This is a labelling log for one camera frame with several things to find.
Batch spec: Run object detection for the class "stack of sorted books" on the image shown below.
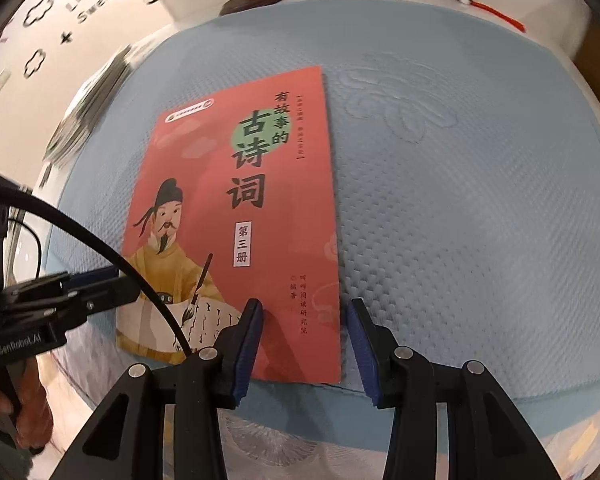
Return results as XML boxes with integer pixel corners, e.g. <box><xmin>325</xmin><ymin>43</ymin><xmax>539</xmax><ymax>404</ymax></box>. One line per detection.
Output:
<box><xmin>43</xmin><ymin>44</ymin><xmax>132</xmax><ymax>167</ymax></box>

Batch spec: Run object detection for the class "person's left hand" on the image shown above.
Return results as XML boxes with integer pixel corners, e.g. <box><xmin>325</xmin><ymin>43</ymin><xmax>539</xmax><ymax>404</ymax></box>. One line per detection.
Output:
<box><xmin>0</xmin><ymin>358</ymin><xmax>54</xmax><ymax>450</ymax></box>

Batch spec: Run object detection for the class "salmon red poetry book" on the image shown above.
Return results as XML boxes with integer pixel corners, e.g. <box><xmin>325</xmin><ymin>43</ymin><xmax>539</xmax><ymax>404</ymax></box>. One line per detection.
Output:
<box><xmin>116</xmin><ymin>66</ymin><xmax>341</xmax><ymax>384</ymax></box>

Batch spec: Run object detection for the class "light blue table mat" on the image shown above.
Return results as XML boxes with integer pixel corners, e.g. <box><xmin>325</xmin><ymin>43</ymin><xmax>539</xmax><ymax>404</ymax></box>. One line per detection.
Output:
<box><xmin>44</xmin><ymin>0</ymin><xmax>600</xmax><ymax>456</ymax></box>

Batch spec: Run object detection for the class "black cable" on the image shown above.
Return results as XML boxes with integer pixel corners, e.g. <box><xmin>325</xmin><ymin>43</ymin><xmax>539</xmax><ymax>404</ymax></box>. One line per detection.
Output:
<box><xmin>0</xmin><ymin>181</ymin><xmax>192</xmax><ymax>356</ymax></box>

